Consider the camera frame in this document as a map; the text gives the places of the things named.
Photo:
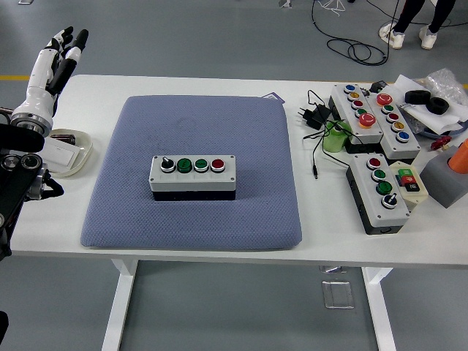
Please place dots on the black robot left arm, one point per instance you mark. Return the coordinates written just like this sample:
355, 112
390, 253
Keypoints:
14, 175

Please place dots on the small black connector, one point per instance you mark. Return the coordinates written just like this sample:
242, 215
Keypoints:
378, 87

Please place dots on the purple card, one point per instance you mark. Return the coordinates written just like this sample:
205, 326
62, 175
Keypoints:
273, 97

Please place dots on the grey four-button control box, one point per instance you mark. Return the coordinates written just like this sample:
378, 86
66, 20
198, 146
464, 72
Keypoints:
197, 183
373, 204

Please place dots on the white paper sheet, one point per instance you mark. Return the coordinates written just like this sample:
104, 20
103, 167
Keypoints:
406, 86

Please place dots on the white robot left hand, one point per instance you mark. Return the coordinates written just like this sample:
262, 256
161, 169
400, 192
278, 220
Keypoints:
40, 80

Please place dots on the cream three-button switch box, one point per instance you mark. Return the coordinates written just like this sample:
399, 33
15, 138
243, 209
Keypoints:
406, 179

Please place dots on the white wall switch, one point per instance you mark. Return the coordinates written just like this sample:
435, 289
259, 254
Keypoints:
60, 155

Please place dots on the five-button box, mushroom beside green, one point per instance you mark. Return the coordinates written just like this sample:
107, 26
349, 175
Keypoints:
365, 135

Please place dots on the red valve knob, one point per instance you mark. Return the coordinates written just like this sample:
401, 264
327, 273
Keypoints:
440, 142

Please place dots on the green plastic bottle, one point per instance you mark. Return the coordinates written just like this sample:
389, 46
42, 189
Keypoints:
333, 142

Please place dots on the five-button box, mushroom beside connector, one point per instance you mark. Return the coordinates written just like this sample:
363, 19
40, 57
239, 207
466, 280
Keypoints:
388, 128

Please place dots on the orange cylinder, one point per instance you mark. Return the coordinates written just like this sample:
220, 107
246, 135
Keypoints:
461, 161

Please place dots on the white table leg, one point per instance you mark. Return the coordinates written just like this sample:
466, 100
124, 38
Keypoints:
380, 311
118, 311

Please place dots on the white oval tray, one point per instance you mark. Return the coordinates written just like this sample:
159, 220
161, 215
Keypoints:
84, 153

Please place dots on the clear bubble wrap bag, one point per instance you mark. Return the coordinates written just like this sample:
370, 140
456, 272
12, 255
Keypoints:
444, 82

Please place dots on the grey block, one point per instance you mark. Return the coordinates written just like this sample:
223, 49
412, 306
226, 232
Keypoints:
442, 183

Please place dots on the metal floor plate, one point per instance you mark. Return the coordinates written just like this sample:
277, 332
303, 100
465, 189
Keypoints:
338, 294
332, 270

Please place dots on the dark red small item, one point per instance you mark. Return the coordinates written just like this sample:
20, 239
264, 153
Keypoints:
66, 139

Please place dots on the white floor bracket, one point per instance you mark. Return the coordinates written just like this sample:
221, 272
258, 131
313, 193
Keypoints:
286, 3

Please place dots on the blue-grey padded mat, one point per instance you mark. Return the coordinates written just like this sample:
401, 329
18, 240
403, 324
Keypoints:
226, 124

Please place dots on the person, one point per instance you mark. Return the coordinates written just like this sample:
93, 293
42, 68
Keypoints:
406, 14

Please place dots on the black power adapter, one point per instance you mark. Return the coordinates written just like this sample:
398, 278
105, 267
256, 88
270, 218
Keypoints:
314, 117

